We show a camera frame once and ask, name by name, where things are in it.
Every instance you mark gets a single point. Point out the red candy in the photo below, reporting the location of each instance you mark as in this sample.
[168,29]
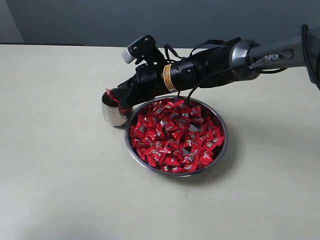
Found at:
[206,158]
[140,129]
[155,156]
[111,95]
[171,161]

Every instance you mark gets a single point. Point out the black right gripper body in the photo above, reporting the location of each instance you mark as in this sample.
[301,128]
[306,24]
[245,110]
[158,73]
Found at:
[161,79]

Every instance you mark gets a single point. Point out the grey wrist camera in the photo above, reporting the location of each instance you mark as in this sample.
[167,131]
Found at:
[142,49]

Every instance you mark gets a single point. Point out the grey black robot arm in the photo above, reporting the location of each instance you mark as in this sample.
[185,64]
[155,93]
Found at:
[212,63]

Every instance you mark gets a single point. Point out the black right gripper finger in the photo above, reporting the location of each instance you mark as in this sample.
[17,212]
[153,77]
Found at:
[127,93]

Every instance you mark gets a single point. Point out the small steel cup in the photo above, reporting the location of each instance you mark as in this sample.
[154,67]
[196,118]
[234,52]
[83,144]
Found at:
[113,113]

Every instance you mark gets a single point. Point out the round steel bowl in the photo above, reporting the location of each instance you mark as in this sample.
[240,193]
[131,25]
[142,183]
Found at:
[180,127]

